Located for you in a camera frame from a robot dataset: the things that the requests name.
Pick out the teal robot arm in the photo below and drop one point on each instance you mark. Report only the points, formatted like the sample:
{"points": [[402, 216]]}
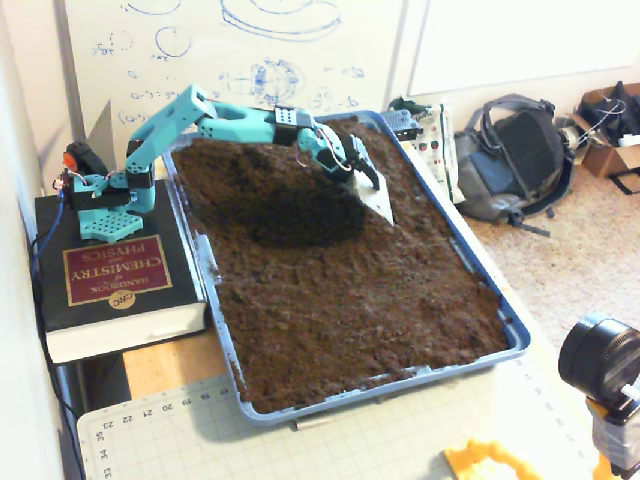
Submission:
{"points": [[155, 135]]}

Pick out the brown soil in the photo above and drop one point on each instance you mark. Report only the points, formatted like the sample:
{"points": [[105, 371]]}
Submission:
{"points": [[350, 300]]}

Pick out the silver foil scoop blade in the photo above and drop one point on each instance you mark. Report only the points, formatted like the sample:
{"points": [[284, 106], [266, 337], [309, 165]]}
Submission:
{"points": [[375, 202]]}

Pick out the black fabric item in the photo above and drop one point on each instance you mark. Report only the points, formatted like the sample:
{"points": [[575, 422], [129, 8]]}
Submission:
{"points": [[625, 110]]}

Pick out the yellow plastic part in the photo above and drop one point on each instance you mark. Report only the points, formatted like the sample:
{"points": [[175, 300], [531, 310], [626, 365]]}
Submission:
{"points": [[460, 457]]}

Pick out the black servo controller housing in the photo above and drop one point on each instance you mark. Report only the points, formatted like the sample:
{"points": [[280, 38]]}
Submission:
{"points": [[87, 157]]}

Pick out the grey backpack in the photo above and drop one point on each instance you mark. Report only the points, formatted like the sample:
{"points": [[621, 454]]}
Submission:
{"points": [[515, 150]]}

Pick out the blue plastic tray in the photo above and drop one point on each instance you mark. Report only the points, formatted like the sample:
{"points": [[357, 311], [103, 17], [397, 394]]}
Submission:
{"points": [[270, 417]]}

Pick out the grey cutting mat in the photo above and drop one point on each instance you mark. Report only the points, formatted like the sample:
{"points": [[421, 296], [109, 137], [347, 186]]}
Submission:
{"points": [[350, 450]]}

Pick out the small white box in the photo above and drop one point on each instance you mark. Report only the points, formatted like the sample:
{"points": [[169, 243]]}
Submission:
{"points": [[630, 141]]}

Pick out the whiteboard with blue drawings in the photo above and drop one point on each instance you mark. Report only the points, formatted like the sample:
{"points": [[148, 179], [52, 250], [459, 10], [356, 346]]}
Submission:
{"points": [[350, 50]]}

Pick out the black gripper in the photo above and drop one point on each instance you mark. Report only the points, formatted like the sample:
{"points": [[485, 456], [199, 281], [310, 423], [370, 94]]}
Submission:
{"points": [[358, 159]]}

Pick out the circuit board device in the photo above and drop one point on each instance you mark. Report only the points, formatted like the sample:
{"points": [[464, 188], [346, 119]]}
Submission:
{"points": [[440, 150]]}

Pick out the blank white board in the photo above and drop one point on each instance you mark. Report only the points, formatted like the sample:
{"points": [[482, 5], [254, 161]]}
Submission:
{"points": [[525, 40]]}

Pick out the silver metal rod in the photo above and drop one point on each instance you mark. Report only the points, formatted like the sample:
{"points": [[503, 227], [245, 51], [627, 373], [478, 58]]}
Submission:
{"points": [[312, 424]]}

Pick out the perforated electronics box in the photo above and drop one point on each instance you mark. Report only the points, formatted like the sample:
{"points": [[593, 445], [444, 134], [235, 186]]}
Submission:
{"points": [[400, 120]]}

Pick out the black chemistry physics handbook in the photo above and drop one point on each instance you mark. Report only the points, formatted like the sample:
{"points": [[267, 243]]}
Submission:
{"points": [[115, 270]]}

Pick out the brown cardboard box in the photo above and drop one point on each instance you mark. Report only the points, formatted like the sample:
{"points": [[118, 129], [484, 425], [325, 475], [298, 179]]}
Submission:
{"points": [[605, 157]]}

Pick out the dark green bag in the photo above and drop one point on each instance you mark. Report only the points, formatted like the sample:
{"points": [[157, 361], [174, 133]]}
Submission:
{"points": [[405, 104]]}

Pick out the yellow camera stand grey tape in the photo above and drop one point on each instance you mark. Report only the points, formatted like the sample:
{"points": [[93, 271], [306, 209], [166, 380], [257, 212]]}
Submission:
{"points": [[615, 440]]}

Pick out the black round camera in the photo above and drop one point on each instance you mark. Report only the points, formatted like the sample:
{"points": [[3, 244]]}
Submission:
{"points": [[600, 355]]}

